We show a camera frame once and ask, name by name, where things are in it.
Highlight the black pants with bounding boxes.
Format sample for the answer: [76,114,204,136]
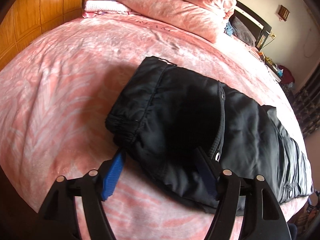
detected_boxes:
[105,56,313,214]

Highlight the pink patterned bed cover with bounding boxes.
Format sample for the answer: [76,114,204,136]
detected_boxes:
[0,12,311,240]

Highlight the dark bedside table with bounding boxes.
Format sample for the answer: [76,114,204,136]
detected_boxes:
[259,51,283,83]

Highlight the dark blue curtain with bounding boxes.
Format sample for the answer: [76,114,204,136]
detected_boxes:
[292,66,320,138]

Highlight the blue garment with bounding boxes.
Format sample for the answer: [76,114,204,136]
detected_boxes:
[224,21,233,36]

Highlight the dark grey pillow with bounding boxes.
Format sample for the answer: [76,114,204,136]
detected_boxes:
[231,16,256,47]

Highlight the black headboard with white stripe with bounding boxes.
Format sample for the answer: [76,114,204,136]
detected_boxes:
[230,0,272,50]

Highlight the pink folded quilt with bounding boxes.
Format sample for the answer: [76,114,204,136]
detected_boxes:
[116,0,236,43]

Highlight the pink white folded towel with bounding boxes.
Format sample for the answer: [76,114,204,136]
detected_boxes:
[82,0,135,18]

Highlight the wooden wardrobe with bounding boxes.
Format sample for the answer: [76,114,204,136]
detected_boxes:
[1,0,87,69]

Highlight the small wooden wall ornament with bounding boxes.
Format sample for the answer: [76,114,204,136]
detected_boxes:
[277,5,290,22]

